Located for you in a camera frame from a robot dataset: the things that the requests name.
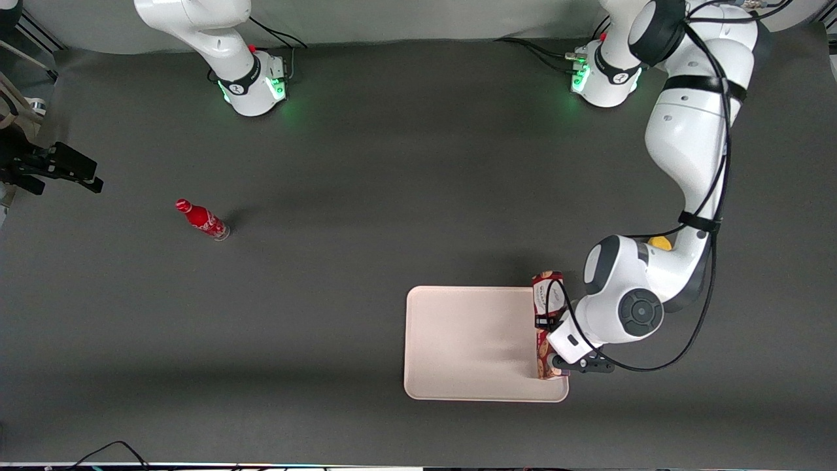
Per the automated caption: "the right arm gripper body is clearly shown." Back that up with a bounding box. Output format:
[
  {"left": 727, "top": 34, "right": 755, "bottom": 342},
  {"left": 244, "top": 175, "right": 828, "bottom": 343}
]
[{"left": 0, "top": 78, "right": 53, "bottom": 195}]

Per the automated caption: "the red cookie box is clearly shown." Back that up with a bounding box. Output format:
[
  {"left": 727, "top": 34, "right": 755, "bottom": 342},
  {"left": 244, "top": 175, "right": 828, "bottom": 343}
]
[{"left": 532, "top": 271, "right": 568, "bottom": 381}]

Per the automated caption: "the white rectangular tray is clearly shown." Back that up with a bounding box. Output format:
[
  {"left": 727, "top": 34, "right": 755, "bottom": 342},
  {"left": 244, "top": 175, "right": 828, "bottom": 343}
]
[{"left": 404, "top": 286, "right": 570, "bottom": 402}]

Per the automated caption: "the red soda bottle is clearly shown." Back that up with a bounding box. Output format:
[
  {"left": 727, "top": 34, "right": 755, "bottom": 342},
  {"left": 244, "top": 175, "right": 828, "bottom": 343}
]
[{"left": 175, "top": 199, "right": 231, "bottom": 241}]

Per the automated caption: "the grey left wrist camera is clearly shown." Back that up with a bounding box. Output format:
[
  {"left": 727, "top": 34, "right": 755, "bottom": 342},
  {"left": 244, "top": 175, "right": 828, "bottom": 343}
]
[{"left": 570, "top": 351, "right": 616, "bottom": 374}]

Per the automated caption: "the black right arm base cable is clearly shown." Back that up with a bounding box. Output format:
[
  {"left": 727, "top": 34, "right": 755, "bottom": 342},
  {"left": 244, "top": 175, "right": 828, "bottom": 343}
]
[{"left": 248, "top": 16, "right": 308, "bottom": 50}]

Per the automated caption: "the black arm base cable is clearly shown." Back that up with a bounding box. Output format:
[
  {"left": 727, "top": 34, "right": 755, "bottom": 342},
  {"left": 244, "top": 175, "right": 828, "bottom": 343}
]
[
  {"left": 494, "top": 36, "right": 589, "bottom": 74},
  {"left": 248, "top": 16, "right": 308, "bottom": 50}
]

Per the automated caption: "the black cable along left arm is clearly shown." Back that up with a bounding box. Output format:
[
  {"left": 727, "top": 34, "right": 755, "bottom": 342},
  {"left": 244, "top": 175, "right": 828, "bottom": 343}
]
[{"left": 546, "top": 0, "right": 795, "bottom": 374}]

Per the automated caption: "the black cable at table edge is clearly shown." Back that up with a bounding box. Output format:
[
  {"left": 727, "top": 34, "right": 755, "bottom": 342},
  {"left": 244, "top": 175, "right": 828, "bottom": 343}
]
[{"left": 65, "top": 440, "right": 152, "bottom": 471}]

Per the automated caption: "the black left arm base cable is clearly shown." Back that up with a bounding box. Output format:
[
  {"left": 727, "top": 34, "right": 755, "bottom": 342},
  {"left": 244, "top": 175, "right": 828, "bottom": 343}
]
[{"left": 494, "top": 36, "right": 589, "bottom": 74}]

